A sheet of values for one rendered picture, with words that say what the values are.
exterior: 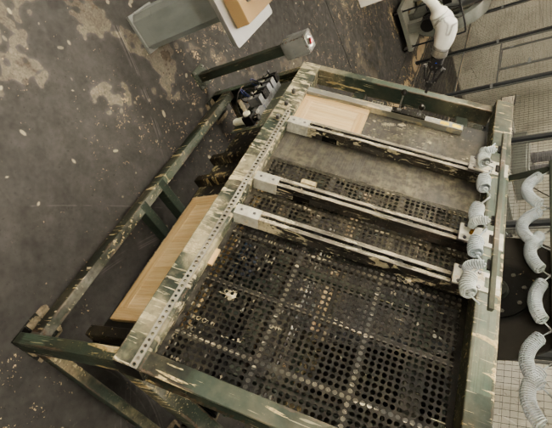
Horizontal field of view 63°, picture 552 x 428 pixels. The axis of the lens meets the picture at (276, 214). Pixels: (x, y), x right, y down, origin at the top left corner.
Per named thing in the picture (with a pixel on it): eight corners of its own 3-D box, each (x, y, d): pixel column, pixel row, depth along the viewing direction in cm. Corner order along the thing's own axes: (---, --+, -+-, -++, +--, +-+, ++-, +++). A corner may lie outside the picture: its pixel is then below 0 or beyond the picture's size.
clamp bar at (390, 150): (290, 122, 264) (293, 87, 246) (499, 179, 240) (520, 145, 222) (284, 132, 258) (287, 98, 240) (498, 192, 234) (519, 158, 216)
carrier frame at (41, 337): (216, 91, 346) (308, 63, 299) (291, 217, 422) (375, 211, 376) (10, 342, 212) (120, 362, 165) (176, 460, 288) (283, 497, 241)
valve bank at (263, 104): (251, 70, 290) (283, 60, 276) (261, 89, 298) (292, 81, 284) (217, 114, 259) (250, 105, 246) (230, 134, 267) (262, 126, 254)
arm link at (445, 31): (452, 52, 243) (451, 40, 252) (462, 24, 231) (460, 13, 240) (431, 49, 244) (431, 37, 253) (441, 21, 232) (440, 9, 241)
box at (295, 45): (284, 36, 292) (308, 27, 282) (292, 53, 298) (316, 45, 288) (278, 44, 284) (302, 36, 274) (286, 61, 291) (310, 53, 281)
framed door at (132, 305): (195, 199, 284) (193, 197, 283) (266, 191, 253) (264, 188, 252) (112, 321, 229) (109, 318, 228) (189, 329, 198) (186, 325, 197)
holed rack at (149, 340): (286, 109, 264) (286, 109, 264) (290, 111, 264) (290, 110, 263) (129, 366, 163) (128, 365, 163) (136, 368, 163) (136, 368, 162)
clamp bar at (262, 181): (259, 177, 235) (259, 142, 216) (494, 248, 210) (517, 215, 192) (251, 190, 229) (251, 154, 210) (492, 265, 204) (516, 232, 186)
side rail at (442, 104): (319, 79, 306) (321, 64, 297) (486, 121, 283) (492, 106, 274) (317, 84, 302) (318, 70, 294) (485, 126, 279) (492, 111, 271)
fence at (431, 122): (308, 92, 286) (309, 86, 283) (460, 130, 266) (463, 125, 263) (306, 96, 283) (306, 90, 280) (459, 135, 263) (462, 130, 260)
